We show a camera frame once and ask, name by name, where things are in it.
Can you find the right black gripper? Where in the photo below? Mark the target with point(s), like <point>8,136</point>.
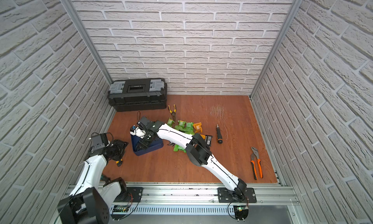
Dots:
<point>143,144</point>

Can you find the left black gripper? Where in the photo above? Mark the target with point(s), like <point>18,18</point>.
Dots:
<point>117,149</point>

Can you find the dark blue storage box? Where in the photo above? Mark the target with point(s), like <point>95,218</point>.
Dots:
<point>155,145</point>

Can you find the green cookie packet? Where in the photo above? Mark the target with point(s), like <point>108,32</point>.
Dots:
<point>189,128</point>
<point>181,124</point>
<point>170,123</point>
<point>178,148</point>

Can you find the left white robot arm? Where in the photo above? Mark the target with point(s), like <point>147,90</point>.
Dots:
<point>85,204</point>

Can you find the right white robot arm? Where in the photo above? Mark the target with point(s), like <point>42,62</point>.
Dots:
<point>197,151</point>

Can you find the yellow utility knife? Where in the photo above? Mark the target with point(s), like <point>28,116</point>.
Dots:
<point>119,163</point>

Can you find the yellow black pliers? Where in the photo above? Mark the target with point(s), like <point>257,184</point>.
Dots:
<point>173,112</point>

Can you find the black plastic toolbox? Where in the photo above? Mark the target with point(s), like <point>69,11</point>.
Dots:
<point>138,94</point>

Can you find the left control board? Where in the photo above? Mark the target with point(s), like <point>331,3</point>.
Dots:
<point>119,212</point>

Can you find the control board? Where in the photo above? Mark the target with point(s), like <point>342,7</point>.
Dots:
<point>241,212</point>
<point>119,212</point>

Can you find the black screwdriver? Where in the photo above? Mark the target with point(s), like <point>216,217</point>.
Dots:
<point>219,135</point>

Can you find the right control board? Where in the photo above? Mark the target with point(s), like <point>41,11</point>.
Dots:
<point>241,212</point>

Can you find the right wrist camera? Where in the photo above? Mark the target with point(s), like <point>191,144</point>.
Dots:
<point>143,122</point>

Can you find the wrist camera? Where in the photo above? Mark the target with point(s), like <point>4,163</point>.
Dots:
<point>143,122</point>
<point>99,141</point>

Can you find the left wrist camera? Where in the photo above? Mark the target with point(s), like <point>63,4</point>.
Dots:
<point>99,141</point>

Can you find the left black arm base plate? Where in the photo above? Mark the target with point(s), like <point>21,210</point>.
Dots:
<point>132,194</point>

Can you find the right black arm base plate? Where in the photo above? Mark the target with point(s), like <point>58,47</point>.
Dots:
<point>226,196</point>

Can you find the orange handled pliers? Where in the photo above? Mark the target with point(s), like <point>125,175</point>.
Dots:
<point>256,164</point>

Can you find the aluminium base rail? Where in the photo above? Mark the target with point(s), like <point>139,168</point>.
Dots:
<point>202,199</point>

